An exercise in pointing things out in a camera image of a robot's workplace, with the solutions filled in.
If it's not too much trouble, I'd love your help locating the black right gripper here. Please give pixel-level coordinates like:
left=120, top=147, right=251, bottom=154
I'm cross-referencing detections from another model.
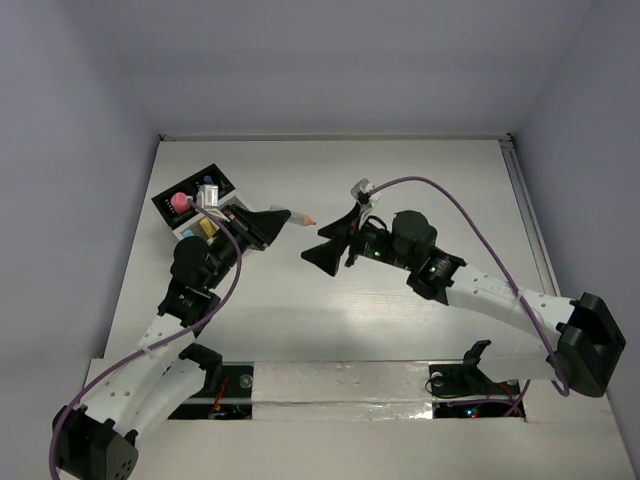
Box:
left=302, top=201, right=416, bottom=273

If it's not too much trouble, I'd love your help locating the orange-tipped clear marker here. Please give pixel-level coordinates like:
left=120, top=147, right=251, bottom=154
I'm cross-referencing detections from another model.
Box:
left=270, top=205, right=316, bottom=227

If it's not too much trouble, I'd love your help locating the yellow marker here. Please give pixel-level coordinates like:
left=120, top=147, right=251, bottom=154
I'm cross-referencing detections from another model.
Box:
left=198, top=217, right=217, bottom=238

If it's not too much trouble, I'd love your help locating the pink-capped marker tube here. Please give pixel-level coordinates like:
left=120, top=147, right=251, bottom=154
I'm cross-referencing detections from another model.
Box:
left=170, top=192, right=192, bottom=215

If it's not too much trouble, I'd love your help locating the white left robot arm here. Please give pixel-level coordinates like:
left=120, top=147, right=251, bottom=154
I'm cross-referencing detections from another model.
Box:
left=49, top=204, right=291, bottom=479

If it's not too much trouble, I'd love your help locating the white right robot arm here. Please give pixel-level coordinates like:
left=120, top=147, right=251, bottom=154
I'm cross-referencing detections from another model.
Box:
left=301, top=205, right=626, bottom=398

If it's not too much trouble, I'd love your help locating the white slotted organizer box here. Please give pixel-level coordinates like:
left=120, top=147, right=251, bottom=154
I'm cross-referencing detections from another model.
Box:
left=172, top=194, right=266, bottom=261

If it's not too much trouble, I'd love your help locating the black slotted organizer box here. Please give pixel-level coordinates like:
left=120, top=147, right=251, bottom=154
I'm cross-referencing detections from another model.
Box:
left=152, top=164, right=235, bottom=230

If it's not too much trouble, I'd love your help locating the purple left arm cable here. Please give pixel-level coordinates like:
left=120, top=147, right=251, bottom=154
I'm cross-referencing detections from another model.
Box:
left=48, top=197, right=246, bottom=479

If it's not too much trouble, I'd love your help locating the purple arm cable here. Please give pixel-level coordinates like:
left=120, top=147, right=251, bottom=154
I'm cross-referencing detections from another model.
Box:
left=48, top=197, right=246, bottom=479
left=369, top=175, right=571, bottom=419

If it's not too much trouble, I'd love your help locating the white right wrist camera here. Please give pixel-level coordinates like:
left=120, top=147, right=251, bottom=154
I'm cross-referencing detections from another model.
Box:
left=350, top=178, right=380, bottom=223

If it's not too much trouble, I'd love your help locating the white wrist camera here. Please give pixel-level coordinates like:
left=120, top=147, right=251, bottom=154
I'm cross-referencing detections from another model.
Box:
left=195, top=184, right=222, bottom=217
left=350, top=178, right=380, bottom=223

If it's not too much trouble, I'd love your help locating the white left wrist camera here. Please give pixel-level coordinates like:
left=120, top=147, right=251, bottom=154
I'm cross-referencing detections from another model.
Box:
left=195, top=184, right=222, bottom=217

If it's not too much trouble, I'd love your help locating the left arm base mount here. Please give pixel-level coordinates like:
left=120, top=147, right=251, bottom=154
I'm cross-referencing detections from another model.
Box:
left=168, top=344, right=254, bottom=420

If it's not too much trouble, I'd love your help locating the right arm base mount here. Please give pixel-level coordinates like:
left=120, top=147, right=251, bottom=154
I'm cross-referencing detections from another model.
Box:
left=424, top=340, right=526, bottom=420

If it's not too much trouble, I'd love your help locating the aluminium rail at wall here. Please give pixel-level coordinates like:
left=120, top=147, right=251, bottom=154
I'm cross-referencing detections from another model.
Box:
left=498, top=135, right=561, bottom=296

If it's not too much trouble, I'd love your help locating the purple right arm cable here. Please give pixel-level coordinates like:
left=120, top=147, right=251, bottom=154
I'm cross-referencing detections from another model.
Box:
left=369, top=175, right=571, bottom=419

